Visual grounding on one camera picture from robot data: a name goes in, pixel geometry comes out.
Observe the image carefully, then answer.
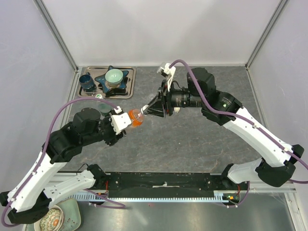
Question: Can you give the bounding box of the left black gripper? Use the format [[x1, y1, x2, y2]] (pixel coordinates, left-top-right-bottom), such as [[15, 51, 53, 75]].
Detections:
[[83, 109, 129, 146]]

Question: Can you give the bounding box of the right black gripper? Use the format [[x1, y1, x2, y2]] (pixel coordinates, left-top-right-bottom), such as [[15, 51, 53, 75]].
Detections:
[[142, 80, 203, 119]]

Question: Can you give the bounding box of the orange drink bottle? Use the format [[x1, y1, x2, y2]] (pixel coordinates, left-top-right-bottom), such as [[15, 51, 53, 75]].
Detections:
[[128, 109, 144, 128]]

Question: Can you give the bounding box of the clear green-label water bottle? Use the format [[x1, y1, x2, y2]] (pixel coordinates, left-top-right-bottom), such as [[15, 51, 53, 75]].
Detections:
[[96, 101, 112, 116]]

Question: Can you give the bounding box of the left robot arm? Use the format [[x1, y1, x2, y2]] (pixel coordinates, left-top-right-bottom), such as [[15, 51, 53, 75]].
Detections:
[[0, 108, 131, 227]]

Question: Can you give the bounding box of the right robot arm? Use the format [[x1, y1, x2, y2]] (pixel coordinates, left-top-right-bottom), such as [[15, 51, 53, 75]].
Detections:
[[141, 67, 304, 190]]

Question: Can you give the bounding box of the white ribbed bottle cap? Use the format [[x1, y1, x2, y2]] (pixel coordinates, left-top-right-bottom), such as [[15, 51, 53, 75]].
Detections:
[[174, 107, 180, 113]]

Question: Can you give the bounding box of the steel tray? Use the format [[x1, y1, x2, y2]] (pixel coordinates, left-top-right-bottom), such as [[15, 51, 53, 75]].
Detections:
[[77, 66, 136, 99]]

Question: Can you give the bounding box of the pale green bowl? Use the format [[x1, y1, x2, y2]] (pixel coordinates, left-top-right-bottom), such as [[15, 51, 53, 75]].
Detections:
[[105, 69, 123, 87]]

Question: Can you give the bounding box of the dark blue cup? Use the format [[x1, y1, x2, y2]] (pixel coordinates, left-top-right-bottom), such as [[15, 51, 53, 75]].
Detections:
[[79, 72, 97, 91]]

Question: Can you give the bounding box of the green square plate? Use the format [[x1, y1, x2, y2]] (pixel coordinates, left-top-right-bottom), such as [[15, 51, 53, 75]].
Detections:
[[23, 198, 81, 231]]

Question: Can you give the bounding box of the patterned ceramic bowl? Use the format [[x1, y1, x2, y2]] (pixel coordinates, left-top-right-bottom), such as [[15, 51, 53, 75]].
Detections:
[[34, 205, 64, 231]]

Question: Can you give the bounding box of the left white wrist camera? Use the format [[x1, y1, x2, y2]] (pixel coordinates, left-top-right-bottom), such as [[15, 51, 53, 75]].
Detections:
[[111, 106, 132, 135]]

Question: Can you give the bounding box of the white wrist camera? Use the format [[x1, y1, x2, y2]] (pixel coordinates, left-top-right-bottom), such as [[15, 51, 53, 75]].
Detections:
[[111, 106, 132, 135], [157, 63, 176, 91]]

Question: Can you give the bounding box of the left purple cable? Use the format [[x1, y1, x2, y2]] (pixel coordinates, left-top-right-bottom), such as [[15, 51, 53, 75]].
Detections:
[[1, 98, 126, 227]]

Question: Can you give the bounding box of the purple cable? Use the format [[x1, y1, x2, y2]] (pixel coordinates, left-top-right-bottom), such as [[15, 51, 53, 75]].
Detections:
[[168, 59, 308, 209], [1, 98, 126, 227]]

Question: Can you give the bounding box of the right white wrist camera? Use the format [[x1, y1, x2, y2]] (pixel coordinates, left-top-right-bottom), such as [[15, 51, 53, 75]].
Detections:
[[157, 63, 176, 91]]

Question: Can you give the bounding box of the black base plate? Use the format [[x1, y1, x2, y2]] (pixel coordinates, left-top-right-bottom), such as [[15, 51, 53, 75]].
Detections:
[[96, 171, 241, 198]]

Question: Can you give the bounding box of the slotted cable duct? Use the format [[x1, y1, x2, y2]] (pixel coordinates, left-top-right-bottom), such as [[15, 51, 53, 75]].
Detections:
[[68, 191, 240, 204]]

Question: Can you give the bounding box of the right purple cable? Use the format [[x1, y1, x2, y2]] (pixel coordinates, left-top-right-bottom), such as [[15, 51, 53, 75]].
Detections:
[[168, 59, 308, 209]]

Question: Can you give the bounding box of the left aluminium frame post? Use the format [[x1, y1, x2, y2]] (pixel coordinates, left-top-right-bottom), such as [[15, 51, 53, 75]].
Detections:
[[33, 0, 78, 72]]

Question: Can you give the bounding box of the aluminium frame post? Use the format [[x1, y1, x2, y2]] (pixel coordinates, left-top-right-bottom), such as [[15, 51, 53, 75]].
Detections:
[[245, 0, 289, 71], [33, 0, 78, 72]]

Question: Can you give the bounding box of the right aluminium frame post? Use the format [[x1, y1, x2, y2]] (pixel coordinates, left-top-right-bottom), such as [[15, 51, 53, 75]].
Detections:
[[245, 0, 289, 71]]

